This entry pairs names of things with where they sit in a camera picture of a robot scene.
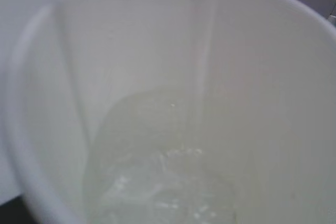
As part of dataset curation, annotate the white paper coffee cup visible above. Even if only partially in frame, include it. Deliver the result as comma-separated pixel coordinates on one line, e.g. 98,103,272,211
5,0,335,223

